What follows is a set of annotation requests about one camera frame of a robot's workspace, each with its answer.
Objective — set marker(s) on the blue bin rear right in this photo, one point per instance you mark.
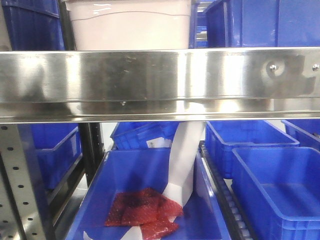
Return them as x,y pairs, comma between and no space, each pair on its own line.
222,136

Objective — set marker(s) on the blue bin upper left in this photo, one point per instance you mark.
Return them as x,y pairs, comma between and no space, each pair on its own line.
33,25

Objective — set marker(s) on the black roller track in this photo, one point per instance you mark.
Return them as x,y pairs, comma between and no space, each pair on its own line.
238,227

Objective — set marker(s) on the blue bin far right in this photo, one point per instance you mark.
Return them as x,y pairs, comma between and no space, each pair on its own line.
306,131

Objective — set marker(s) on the red bubble wrap bags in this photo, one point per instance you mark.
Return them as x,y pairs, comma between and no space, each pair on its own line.
147,209

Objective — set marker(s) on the stainless steel shelf rail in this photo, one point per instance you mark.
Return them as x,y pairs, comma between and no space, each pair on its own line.
160,85

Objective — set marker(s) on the blue bin with red bags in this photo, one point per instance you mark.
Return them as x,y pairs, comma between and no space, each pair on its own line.
202,219

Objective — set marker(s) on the blue bin front right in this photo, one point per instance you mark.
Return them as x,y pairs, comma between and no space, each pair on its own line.
278,188

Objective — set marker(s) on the blue bin lower left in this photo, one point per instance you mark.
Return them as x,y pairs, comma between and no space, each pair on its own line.
57,147

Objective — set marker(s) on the blue bin upper right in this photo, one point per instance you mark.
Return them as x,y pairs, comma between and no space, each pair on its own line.
263,23

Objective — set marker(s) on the blue bin rear centre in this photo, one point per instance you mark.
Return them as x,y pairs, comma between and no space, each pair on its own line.
143,135

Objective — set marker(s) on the perforated steel shelf upright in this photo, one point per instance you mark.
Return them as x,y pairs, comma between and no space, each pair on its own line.
19,158

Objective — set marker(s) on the white plastic storage bin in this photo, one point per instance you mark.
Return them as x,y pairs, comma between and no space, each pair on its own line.
130,24

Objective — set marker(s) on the white paper strip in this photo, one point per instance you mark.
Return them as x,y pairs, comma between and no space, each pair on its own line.
169,171

